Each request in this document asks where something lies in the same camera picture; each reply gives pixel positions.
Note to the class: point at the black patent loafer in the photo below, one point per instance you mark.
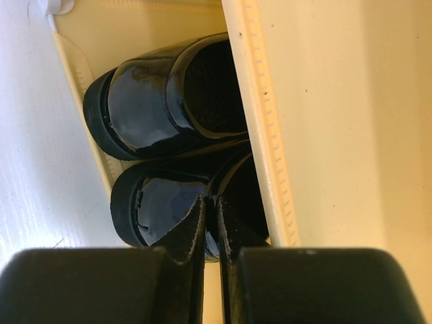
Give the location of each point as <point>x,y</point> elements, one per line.
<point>171,101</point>
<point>150,199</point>

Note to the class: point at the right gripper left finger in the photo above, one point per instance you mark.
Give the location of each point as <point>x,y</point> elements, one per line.
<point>162,283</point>

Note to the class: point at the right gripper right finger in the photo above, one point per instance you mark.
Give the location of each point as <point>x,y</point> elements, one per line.
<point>266,284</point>

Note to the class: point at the yellow plastic shoe cabinet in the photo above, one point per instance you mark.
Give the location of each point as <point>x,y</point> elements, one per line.
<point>337,96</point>

